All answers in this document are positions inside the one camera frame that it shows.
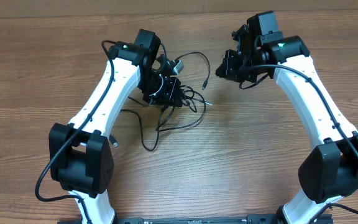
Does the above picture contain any thin black usb cable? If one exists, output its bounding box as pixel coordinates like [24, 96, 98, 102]
[157, 51, 213, 133]

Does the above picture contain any thick black usb-c cable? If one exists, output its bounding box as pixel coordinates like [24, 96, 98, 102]
[109, 90, 186, 152]

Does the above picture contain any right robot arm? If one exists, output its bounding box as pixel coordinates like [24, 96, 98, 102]
[216, 11, 358, 223]

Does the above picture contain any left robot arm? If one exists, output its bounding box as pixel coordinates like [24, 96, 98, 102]
[45, 29, 181, 223]

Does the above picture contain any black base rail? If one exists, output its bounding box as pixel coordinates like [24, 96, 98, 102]
[57, 214, 334, 224]

